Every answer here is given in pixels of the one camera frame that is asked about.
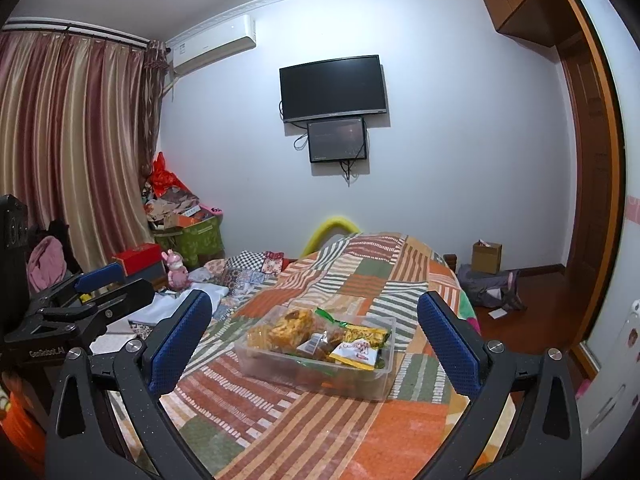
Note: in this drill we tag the pink cloth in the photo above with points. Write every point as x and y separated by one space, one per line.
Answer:
47 262

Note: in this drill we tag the striped patchwork blanket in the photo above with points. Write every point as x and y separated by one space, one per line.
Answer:
300 425

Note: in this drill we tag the orange printed bag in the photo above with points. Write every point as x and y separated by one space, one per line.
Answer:
20 420

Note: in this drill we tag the green snack packet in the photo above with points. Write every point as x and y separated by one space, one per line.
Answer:
330 316

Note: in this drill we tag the small black wall monitor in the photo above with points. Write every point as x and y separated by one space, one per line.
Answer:
337 140

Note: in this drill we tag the dark wooden bed post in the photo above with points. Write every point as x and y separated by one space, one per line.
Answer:
450 261

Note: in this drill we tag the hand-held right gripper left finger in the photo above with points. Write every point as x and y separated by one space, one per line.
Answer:
180 345

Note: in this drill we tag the brown wooden door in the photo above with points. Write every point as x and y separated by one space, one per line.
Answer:
590 160

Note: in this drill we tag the striped brown curtain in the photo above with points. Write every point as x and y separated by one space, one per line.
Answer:
75 150

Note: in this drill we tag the pink rabbit toy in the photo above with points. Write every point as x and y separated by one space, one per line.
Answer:
176 272

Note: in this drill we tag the small white black snack packet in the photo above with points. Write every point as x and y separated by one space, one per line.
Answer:
309 346

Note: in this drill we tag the white paper sheet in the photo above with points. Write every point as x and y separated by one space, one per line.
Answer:
498 314

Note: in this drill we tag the black cloth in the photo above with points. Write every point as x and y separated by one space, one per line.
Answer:
62 232

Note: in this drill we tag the checkered floral quilt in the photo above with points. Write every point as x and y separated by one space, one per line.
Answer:
245 272

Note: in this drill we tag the white plastic bag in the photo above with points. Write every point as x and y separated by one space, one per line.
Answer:
200 300

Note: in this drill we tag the white air conditioner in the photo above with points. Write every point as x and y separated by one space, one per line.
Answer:
215 45

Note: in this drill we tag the black wall television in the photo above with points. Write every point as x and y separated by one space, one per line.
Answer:
332 87

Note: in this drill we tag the small cardboard box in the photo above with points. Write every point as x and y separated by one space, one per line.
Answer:
486 258

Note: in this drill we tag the yellow foam tube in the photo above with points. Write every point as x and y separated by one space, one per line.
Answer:
330 224

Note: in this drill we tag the red plastic bag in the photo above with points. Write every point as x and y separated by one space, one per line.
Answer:
162 175

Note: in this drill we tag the green patterned box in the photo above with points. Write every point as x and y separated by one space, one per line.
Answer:
195 245

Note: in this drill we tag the clear plastic container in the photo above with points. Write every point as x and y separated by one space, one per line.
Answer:
360 385

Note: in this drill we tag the white stickered cabinet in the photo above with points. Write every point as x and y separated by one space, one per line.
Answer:
615 370

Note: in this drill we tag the wooden overhead cabinet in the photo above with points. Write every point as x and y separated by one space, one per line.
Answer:
520 0

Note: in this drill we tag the clear-wrapped tan biscuit packet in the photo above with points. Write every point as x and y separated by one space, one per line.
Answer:
295 327

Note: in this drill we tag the grey purple backpack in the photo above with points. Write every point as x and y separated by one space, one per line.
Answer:
487 287

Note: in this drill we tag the orange red box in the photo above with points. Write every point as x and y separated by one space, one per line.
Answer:
140 259

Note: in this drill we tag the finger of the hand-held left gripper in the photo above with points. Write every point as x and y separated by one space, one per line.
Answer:
125 300
100 277

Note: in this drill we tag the white curtain rod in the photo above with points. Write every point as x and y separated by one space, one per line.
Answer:
75 30

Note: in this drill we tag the clear packet of yellow crisps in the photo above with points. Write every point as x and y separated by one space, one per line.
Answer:
261 340

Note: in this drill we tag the white yellow snack packet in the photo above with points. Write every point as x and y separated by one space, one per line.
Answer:
355 355

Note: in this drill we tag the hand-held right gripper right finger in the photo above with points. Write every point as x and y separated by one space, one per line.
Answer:
450 345

